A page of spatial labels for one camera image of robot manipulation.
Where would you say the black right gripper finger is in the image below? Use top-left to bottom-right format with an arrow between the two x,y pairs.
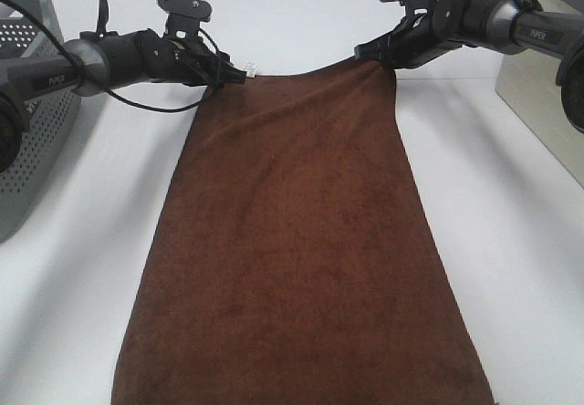
354,40 -> 387,60

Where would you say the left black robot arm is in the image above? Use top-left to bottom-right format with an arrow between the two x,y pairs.
1,29 -> 246,171

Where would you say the beige fabric storage box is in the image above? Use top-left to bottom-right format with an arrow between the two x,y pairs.
495,0 -> 584,183

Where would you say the grey perforated plastic basket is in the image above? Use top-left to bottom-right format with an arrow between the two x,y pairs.
1,0 -> 80,241

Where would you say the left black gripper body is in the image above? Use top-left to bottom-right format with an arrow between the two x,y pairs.
138,29 -> 226,87

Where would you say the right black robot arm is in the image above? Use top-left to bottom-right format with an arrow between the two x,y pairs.
354,0 -> 583,130

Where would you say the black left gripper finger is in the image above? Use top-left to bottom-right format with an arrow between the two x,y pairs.
221,67 -> 247,84

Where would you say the brown towel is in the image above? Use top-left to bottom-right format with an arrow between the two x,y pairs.
111,59 -> 494,404

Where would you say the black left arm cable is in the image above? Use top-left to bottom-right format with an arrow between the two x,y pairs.
0,0 -> 220,114

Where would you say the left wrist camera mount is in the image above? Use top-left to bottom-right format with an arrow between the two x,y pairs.
157,0 -> 213,39

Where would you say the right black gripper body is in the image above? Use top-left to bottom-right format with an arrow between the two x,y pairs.
374,16 -> 461,69

